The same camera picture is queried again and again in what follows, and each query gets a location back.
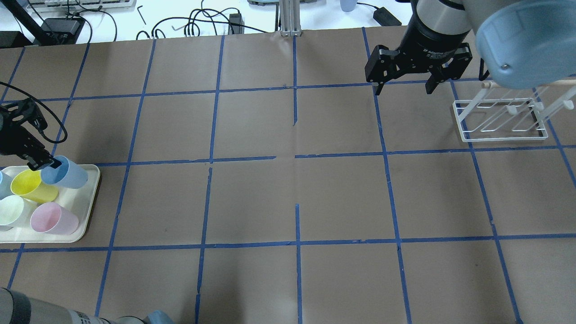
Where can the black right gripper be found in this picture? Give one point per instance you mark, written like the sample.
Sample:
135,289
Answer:
433,41

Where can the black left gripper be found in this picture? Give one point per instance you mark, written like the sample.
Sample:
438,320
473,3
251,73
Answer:
19,140

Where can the blue plastic cup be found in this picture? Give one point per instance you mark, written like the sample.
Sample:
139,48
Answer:
68,174

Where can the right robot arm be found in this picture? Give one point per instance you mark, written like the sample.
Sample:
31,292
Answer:
522,43

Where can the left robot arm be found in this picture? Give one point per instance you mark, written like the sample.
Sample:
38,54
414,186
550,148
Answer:
17,308

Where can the yellow plastic cup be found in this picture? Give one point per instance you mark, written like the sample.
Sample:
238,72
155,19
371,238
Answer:
28,184

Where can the pink plastic cup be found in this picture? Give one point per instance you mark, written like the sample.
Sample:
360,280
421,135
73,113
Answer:
51,218

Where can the pale green plastic cup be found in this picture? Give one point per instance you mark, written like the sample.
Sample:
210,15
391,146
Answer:
16,211

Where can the blue cup on desk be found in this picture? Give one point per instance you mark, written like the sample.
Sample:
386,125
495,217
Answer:
347,5

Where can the black power adapter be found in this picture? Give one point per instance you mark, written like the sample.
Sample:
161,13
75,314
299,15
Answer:
385,18

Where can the black box on desk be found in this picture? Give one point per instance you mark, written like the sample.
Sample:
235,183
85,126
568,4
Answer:
65,30

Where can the white wire cup rack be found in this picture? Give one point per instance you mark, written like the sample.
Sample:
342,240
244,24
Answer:
498,114

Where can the aluminium frame post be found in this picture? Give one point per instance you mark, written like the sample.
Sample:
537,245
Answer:
289,18

